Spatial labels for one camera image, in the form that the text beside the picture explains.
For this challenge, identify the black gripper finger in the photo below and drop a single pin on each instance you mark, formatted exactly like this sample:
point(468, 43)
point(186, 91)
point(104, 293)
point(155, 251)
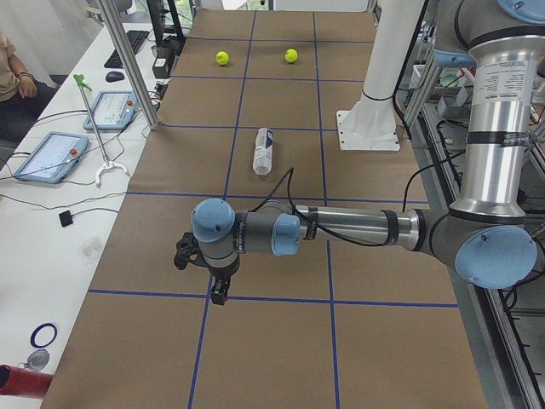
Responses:
point(221, 290)
point(214, 292)

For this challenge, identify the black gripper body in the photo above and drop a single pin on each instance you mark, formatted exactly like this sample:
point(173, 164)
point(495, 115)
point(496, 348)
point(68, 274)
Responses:
point(222, 273)

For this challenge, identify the clear tennis ball can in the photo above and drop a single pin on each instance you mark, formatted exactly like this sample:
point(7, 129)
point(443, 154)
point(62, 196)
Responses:
point(263, 154)

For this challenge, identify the yellow tennis ball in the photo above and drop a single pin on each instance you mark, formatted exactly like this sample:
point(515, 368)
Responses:
point(222, 58)
point(291, 56)

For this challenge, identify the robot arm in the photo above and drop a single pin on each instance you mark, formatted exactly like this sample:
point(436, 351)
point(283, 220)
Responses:
point(482, 235)

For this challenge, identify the small black square pad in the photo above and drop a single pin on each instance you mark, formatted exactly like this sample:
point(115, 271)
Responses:
point(66, 218)

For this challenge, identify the teach pendant tablet nearer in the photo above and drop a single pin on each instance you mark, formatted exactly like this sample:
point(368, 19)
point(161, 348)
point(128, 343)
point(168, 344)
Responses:
point(53, 158)

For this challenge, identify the black box with label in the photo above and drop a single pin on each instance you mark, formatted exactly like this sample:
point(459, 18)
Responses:
point(165, 55)

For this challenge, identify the red cylinder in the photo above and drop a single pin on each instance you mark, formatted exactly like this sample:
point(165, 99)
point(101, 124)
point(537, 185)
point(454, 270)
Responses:
point(21, 382)

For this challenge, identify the black computer mouse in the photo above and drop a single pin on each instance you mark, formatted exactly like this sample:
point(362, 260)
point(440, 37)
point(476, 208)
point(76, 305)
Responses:
point(114, 76)

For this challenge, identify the seated person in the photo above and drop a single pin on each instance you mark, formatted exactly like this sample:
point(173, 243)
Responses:
point(23, 98)

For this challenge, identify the white pedestal column with base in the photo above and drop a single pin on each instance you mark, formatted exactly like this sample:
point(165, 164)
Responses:
point(371, 125)

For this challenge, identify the aluminium frame post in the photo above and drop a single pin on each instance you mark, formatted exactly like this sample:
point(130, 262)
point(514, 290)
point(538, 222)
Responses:
point(121, 43)

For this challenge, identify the reacher grabber tool green handle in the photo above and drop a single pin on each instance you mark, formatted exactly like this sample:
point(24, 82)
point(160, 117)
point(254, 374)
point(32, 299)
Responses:
point(108, 164)

